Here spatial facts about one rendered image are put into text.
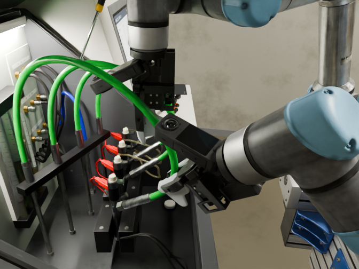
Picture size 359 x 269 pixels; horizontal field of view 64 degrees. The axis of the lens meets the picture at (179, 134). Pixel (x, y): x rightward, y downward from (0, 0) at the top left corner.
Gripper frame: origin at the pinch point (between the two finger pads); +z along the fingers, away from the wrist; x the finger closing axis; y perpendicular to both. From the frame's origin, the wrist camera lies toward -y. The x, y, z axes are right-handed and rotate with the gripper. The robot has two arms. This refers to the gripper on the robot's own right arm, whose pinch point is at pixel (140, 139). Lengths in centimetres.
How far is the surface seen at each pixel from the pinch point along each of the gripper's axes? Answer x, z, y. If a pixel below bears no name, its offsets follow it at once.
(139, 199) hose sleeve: -11.2, 7.8, 0.5
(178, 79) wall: 225, 63, 16
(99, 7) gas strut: 31.8, -23.4, -13.5
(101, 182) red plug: 2.7, 14.6, -10.5
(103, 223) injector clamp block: -1.3, 25.0, -10.3
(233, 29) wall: 218, 12, 64
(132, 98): -11.1, -14.3, 0.1
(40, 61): -4.2, -18.1, -16.8
